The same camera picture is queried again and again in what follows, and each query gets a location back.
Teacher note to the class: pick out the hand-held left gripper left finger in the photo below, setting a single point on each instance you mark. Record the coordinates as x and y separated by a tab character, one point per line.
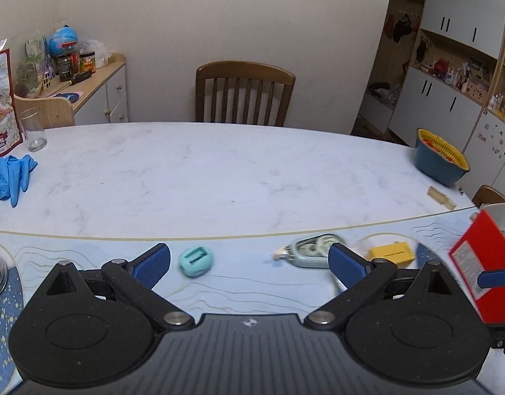
153	265

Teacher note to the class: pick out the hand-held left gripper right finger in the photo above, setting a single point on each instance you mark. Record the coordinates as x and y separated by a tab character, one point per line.
347	267

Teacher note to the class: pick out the red shoebox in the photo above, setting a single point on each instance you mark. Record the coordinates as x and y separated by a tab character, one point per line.
483	263

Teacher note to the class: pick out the grey-green correction tape dispenser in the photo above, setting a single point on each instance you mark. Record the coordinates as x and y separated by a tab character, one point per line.
308	250

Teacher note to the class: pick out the small teal plastic gadget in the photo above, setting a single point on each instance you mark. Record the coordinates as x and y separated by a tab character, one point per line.
196	260

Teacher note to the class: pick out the small yellow box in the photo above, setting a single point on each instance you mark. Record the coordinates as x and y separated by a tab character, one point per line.
390	252

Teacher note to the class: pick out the wooden chair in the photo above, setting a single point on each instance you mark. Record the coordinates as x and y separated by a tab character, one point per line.
489	195
244	74

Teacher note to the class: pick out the light blue table mat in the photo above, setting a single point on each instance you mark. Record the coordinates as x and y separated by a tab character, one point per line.
244	284

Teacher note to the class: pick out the beige cylinder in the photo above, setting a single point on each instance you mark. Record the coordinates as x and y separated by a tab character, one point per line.
441	200

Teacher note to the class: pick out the blue bowl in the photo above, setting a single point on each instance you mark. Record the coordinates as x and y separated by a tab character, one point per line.
435	170

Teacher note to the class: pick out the yellow colander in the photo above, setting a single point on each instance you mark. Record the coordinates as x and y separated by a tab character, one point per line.
458	160

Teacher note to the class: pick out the pile of strawberries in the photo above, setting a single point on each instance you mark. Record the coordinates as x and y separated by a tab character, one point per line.
435	145

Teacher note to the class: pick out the blue rubber gloves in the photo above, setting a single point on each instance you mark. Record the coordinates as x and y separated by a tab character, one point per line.
9	175

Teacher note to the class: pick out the white sideboard with wooden top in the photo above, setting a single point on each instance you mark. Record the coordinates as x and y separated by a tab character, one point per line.
108	94

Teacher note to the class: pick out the clear drinking glass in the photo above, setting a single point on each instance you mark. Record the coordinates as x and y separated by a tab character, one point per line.
33	129

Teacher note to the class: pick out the curved wooden board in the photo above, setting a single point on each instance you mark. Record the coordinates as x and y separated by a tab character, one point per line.
46	110

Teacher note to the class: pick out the black and yellow screwdriver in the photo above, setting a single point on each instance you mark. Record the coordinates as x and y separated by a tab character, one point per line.
79	77

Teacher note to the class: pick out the orange glass jar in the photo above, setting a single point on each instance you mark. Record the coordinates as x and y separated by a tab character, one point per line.
87	62

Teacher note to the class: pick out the dark glass jar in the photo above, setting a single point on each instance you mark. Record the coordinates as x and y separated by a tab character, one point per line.
66	68

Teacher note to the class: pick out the red teapot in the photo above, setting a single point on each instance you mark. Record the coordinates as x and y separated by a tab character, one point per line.
440	65

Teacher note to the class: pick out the clear plastic bag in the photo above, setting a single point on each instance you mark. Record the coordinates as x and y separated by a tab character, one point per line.
95	49

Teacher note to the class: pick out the dark patterned hanging bag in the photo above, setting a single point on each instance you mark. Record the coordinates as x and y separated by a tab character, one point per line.
421	49

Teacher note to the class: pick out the clear packet with plants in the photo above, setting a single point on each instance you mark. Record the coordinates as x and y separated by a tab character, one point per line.
30	70

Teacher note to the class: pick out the blue globe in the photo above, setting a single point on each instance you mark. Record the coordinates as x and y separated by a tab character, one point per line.
63	41

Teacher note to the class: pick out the black hanging bag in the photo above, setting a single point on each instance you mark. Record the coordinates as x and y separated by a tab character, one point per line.
402	28

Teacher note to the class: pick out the red hanging bag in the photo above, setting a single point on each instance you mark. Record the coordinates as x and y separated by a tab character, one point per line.
388	24

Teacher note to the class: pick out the white and wood cabinet unit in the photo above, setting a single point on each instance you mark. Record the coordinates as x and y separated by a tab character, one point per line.
458	8

